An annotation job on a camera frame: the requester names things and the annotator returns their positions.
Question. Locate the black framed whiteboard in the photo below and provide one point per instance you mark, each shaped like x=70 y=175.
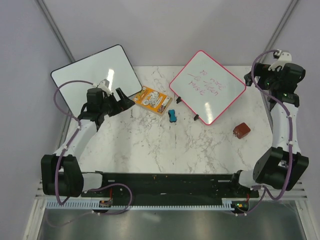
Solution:
x=111 y=64

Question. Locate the orange illustrated book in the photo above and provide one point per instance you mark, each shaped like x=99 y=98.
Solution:
x=152 y=100

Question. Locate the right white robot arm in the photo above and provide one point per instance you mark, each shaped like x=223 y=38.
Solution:
x=283 y=130

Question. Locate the brown power adapter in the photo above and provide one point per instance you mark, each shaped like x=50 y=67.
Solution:
x=241 y=130

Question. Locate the aluminium rail frame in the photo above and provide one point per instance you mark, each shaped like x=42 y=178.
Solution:
x=245 y=214

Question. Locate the blue whiteboard eraser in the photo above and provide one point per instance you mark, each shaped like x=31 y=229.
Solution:
x=172 y=116

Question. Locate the pink framed whiteboard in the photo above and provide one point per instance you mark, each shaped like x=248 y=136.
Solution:
x=206 y=87

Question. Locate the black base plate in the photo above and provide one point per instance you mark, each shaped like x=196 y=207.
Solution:
x=170 y=189

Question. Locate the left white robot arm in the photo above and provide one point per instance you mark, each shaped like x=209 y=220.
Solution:
x=75 y=140

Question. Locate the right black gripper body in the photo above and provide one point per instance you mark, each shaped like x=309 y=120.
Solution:
x=260 y=71

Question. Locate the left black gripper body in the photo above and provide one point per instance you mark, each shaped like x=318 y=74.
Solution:
x=109 y=105

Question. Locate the white slotted cable duct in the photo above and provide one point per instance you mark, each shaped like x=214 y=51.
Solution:
x=95 y=204

